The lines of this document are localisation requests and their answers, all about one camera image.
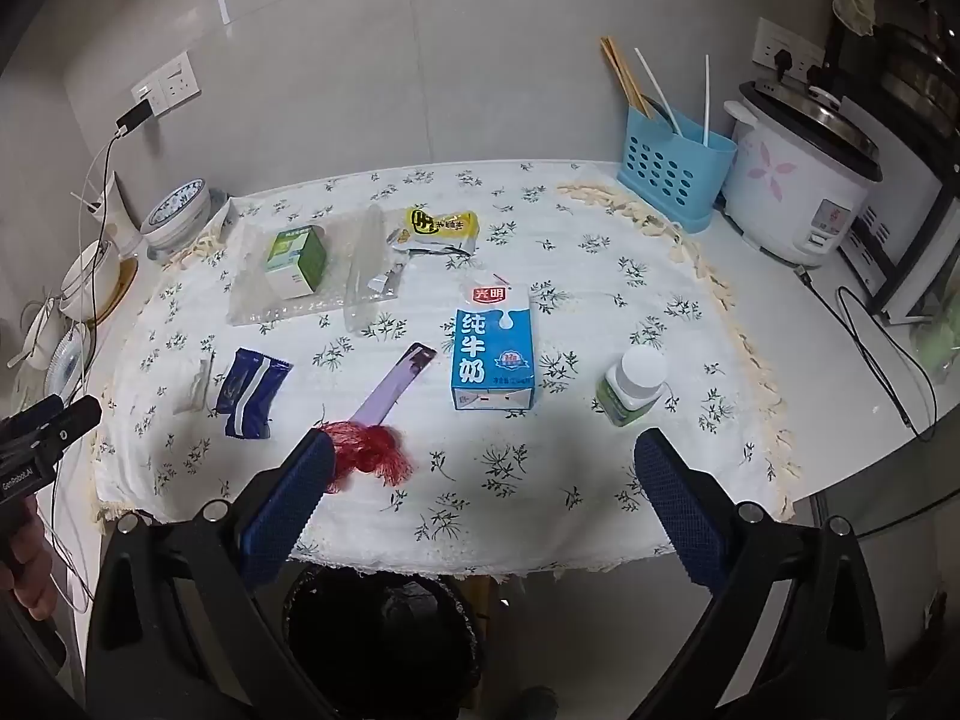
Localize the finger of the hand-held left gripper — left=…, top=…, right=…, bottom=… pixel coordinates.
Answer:
left=0, top=399, right=62, bottom=437
left=30, top=394, right=103, bottom=466

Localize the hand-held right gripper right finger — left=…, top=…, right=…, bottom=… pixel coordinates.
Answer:
left=626, top=427, right=890, bottom=720

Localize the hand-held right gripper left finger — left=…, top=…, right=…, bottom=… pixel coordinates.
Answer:
left=79, top=427, right=338, bottom=720

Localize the red mesh net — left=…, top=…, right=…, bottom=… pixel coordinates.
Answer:
left=315, top=420, right=415, bottom=494

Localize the dark blue snack packet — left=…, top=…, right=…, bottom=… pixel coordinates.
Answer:
left=214, top=349, right=293, bottom=440

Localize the small clear wrapper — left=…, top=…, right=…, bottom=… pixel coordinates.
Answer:
left=174, top=360, right=215, bottom=415

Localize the white pill bottle green label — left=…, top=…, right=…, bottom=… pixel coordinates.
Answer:
left=596, top=345, right=670, bottom=427

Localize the purple plastic wrapper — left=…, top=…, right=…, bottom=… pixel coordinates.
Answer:
left=349, top=343, right=437, bottom=428

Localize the black trash bin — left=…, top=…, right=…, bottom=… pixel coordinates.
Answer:
left=283, top=566, right=482, bottom=720

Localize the large-bubble clear wrap sheet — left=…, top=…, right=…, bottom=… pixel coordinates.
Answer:
left=227, top=206, right=355, bottom=328

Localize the green white cardboard box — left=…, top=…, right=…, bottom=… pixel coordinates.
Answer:
left=264, top=225, right=329, bottom=301

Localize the blue white milk carton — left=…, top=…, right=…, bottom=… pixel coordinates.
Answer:
left=448, top=272, right=539, bottom=413

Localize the yellow snack packet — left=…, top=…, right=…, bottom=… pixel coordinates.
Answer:
left=386, top=208, right=481, bottom=260

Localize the person's left hand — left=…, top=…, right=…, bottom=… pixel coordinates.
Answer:
left=0, top=496, right=55, bottom=617

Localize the blue striped plate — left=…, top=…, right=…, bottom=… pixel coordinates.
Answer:
left=49, top=322, right=95, bottom=400

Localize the white cup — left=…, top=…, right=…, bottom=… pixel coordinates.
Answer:
left=9, top=300, right=67, bottom=373

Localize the plain white bowl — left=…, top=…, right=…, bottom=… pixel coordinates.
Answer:
left=58, top=270, right=125, bottom=320
left=64, top=240, right=122, bottom=293

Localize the round wooden board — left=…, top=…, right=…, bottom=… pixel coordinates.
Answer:
left=81, top=255, right=140, bottom=328

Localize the white floral tablecloth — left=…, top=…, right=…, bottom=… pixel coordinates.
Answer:
left=90, top=161, right=800, bottom=578

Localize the white stick holder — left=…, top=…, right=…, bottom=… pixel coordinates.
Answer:
left=88, top=171, right=145, bottom=257

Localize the blue rimmed white plate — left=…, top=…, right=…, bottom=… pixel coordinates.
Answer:
left=148, top=191, right=230, bottom=265

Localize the blue patterned bowl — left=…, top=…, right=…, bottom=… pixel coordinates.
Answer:
left=141, top=178, right=211, bottom=245

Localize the black plug-in charger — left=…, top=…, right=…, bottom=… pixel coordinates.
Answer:
left=115, top=101, right=155, bottom=138

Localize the blue plastic utensil basket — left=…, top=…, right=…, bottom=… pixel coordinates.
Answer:
left=616, top=106, right=737, bottom=235

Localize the white microwave oven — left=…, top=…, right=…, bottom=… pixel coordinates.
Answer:
left=836, top=101, right=960, bottom=323

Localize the white flowered rice cooker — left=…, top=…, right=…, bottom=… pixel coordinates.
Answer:
left=721, top=79, right=884, bottom=271

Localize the wooden chopstick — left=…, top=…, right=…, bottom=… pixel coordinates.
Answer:
left=607, top=36, right=653, bottom=113
left=600, top=39, right=647, bottom=116

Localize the steel lidded pot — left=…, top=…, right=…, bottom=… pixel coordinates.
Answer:
left=874, top=21, right=960, bottom=137

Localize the white cable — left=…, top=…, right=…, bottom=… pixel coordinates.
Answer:
left=45, top=127, right=125, bottom=614

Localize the black rice cooker cable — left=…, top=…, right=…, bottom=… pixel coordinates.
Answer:
left=793, top=262, right=940, bottom=442

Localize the white wall socket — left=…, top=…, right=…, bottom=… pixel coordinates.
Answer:
left=752, top=17, right=826, bottom=81
left=131, top=52, right=202, bottom=121

